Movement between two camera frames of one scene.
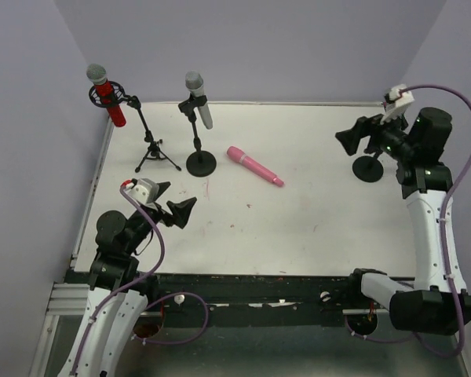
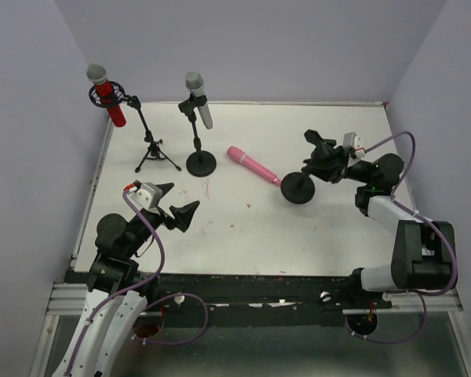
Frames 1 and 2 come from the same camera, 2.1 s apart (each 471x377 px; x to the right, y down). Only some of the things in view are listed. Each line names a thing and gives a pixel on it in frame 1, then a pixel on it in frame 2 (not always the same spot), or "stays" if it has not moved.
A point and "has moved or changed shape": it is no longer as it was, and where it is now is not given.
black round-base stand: (199, 163) stays
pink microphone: (240, 157) stays
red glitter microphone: (97, 75) stays
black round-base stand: (368, 169) has moved or changed shape
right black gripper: (371, 133) → (331, 158)
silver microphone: (194, 81) stays
